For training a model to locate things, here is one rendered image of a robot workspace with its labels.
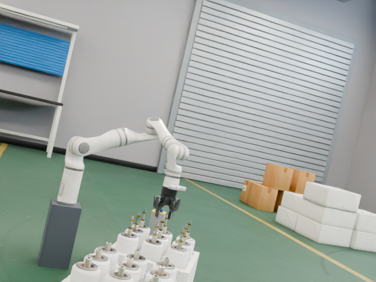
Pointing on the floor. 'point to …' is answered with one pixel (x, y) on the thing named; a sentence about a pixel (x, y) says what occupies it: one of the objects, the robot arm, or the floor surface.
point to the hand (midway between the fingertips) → (163, 216)
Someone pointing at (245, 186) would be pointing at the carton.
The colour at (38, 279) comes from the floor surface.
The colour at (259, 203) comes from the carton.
